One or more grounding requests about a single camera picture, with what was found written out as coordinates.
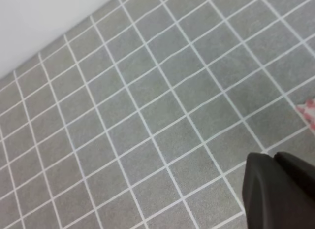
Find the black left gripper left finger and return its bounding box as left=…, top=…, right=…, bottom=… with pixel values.
left=242, top=153, right=315, bottom=229

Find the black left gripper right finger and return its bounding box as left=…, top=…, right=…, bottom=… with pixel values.
left=274, top=152, right=315, bottom=197

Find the pink white wavy towel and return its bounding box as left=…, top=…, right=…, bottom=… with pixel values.
left=296, top=98, right=315, bottom=130

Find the grey checked tablecloth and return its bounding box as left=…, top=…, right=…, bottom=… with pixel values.
left=0, top=0, right=315, bottom=229

